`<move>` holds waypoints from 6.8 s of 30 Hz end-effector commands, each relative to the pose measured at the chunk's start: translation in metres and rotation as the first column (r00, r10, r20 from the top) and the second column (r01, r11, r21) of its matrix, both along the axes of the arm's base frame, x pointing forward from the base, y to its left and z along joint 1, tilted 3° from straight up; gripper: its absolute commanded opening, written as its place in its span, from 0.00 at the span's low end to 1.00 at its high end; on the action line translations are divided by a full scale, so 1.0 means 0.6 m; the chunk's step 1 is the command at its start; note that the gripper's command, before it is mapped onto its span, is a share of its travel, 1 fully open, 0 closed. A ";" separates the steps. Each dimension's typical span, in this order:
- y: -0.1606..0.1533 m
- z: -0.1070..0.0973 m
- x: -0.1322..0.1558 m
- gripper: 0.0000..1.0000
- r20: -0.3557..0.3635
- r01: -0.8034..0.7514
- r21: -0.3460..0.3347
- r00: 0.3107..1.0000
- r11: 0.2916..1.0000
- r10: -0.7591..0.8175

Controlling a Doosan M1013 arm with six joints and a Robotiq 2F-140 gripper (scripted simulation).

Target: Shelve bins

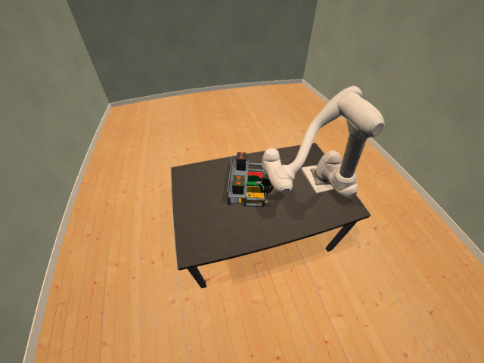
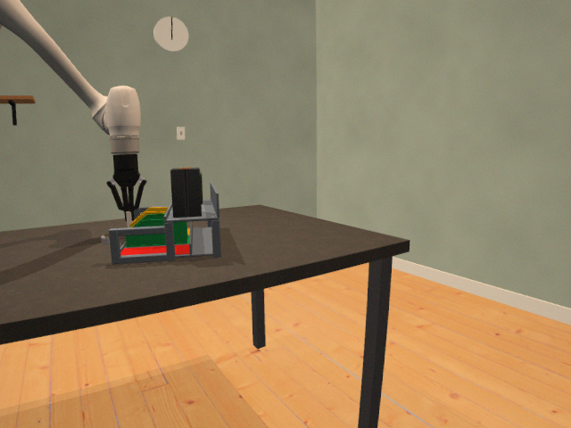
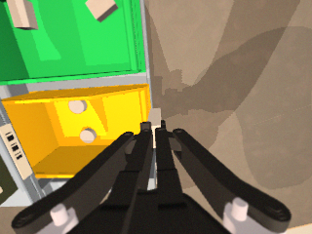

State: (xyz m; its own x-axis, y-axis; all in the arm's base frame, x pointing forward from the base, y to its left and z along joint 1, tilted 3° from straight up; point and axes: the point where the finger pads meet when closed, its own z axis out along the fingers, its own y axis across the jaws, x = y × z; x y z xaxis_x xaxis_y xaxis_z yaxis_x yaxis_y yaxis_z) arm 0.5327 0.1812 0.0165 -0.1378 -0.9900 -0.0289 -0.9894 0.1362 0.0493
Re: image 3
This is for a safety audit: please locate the small beige block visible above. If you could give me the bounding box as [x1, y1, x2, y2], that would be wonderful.
[7, 0, 39, 30]
[85, 0, 118, 22]

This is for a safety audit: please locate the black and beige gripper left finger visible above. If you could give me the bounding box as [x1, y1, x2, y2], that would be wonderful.
[11, 108, 155, 234]

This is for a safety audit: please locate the pale peach round disc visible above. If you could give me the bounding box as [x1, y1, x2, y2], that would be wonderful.
[80, 128, 97, 143]
[68, 100, 87, 114]

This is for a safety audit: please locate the green bin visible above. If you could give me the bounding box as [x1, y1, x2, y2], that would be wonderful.
[0, 0, 141, 86]

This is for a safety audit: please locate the yellow bin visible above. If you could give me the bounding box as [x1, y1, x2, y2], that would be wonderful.
[2, 84, 151, 177]

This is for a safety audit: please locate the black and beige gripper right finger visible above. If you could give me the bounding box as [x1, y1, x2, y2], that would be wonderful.
[153, 108, 292, 234]

